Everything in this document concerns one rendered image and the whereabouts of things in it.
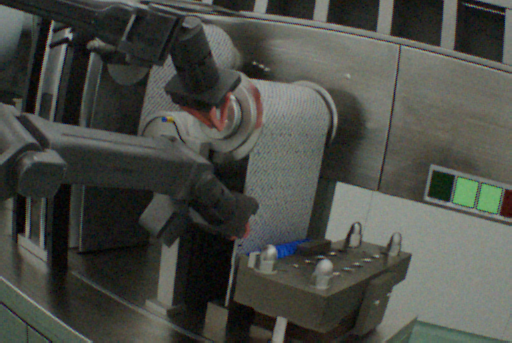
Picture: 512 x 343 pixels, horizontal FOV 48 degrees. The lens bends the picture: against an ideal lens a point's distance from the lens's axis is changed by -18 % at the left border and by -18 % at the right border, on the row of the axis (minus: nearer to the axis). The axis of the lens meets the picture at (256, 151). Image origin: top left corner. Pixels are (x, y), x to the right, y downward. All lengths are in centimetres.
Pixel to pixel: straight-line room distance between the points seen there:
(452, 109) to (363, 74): 21
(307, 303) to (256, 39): 67
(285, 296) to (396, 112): 47
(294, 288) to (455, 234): 275
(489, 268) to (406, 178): 243
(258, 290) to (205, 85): 32
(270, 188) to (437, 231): 266
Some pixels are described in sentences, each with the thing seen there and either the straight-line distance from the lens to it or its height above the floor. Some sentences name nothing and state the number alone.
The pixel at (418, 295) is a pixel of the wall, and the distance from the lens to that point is 385.
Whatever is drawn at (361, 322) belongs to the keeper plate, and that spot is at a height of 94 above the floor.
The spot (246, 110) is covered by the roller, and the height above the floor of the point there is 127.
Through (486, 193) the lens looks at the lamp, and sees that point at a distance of 126.
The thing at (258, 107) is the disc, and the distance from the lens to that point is 108.
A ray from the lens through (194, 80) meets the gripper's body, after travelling 97.
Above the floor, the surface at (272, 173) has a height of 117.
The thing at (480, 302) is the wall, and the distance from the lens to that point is 376.
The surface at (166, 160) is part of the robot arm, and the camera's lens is 82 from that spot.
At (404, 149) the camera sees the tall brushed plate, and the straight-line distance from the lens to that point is 132.
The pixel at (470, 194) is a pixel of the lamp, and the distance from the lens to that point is 127.
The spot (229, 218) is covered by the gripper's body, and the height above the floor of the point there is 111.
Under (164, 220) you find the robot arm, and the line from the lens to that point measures 94.
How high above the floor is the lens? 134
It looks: 7 degrees down
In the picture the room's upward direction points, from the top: 10 degrees clockwise
